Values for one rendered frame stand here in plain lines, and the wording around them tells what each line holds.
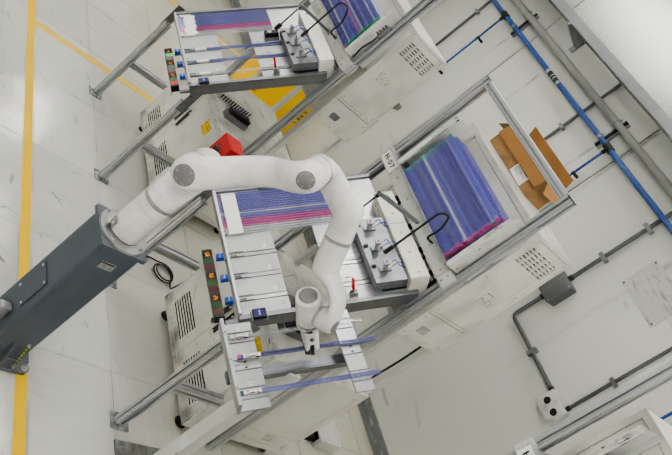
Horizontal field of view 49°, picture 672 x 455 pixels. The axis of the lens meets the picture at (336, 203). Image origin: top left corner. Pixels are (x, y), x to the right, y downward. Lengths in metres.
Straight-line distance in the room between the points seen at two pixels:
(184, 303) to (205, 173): 1.36
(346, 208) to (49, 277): 1.06
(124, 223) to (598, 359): 2.62
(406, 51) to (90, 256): 2.13
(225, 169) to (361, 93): 1.85
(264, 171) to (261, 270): 0.73
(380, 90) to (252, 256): 1.48
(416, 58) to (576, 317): 1.65
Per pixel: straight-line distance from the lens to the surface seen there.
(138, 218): 2.50
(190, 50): 4.07
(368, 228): 3.05
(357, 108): 4.13
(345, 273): 2.97
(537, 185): 3.28
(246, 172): 2.33
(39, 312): 2.78
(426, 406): 4.56
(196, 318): 3.49
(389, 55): 3.97
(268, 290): 2.88
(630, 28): 5.09
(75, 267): 2.61
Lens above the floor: 2.09
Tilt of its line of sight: 18 degrees down
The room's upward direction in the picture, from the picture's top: 53 degrees clockwise
